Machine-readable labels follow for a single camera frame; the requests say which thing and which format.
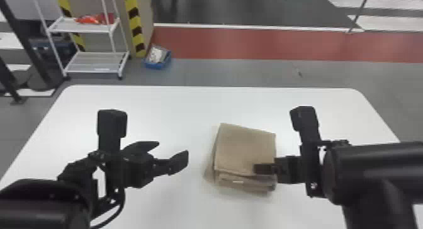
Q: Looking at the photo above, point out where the beige towel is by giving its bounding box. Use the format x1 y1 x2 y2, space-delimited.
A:
205 122 279 193

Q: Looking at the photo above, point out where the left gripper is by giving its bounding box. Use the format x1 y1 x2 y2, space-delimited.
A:
120 140 190 189

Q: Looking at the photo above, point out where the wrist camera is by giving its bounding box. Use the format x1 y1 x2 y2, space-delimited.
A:
289 105 324 199
96 109 128 199

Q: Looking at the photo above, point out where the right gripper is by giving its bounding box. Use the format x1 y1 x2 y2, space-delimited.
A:
253 155 303 185

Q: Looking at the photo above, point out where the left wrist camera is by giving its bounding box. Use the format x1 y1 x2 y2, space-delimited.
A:
96 109 128 199

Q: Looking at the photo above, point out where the blue basket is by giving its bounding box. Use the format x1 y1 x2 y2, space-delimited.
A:
143 44 172 70

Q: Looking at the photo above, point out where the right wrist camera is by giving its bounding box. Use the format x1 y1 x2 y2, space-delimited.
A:
289 105 324 199

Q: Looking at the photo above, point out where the yellow black striped post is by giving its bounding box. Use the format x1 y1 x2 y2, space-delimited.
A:
54 0 86 53
123 0 148 59

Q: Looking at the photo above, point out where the white wire rack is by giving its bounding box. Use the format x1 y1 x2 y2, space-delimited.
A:
30 0 131 80

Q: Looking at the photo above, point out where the black cable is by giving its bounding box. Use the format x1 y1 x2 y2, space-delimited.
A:
89 187 127 229

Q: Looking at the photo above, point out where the red snack packet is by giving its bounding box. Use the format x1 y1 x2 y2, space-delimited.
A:
74 13 115 26

